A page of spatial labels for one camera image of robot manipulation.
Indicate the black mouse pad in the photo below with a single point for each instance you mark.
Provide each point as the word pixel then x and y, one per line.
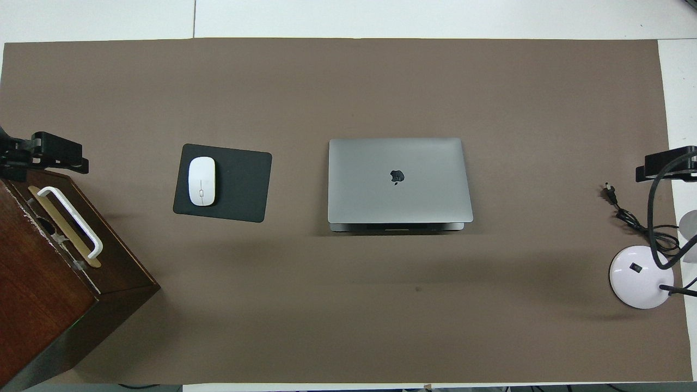
pixel 239 185

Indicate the silver grey laptop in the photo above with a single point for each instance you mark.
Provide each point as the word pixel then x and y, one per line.
pixel 397 179

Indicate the white desk lamp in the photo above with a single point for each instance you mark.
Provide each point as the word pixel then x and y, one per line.
pixel 634 277

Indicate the white computer mouse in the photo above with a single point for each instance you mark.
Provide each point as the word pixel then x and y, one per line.
pixel 201 181

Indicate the dark brown wooden box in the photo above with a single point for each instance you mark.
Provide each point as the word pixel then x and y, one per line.
pixel 38 294

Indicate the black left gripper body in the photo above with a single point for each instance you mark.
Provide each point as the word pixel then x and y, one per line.
pixel 15 158

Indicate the brown paper table mat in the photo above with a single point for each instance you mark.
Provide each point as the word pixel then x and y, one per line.
pixel 348 305

